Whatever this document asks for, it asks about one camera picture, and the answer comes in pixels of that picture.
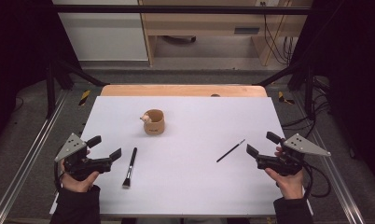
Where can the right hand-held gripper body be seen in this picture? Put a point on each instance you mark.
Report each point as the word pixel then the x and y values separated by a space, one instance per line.
pixel 282 165

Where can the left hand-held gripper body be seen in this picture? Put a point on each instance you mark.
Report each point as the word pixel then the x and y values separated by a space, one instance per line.
pixel 83 166

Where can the thick black makeup brush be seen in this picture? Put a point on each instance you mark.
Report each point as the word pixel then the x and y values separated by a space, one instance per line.
pixel 131 165

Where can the thin black makeup brush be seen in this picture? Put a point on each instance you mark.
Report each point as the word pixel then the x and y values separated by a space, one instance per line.
pixel 230 151

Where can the tan cup with animal figure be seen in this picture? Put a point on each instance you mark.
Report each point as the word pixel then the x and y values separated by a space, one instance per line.
pixel 154 126

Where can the person's left hand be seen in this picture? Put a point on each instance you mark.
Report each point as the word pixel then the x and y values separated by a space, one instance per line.
pixel 78 186

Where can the person's right hand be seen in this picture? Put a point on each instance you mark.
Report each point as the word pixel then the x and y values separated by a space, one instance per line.
pixel 289 186

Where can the yellow black tape marker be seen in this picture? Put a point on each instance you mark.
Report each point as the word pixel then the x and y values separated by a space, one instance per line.
pixel 281 97
pixel 84 97

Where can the black metal stand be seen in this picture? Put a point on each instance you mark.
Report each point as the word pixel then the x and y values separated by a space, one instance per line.
pixel 51 93
pixel 309 93

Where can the white table board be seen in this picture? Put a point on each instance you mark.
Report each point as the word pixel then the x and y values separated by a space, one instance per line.
pixel 191 186

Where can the white cabinet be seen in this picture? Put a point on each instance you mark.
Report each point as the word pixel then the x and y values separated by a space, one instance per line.
pixel 104 37

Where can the black curtain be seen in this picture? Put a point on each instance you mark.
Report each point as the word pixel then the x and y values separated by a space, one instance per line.
pixel 17 46
pixel 353 62

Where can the light wooden desk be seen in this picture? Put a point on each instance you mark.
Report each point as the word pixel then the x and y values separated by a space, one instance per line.
pixel 207 23

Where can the aluminium floor rail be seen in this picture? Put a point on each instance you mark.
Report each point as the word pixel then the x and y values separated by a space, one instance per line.
pixel 338 180
pixel 27 165

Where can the black horizontal frame bar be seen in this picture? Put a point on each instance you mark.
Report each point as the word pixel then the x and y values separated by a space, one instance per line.
pixel 176 9

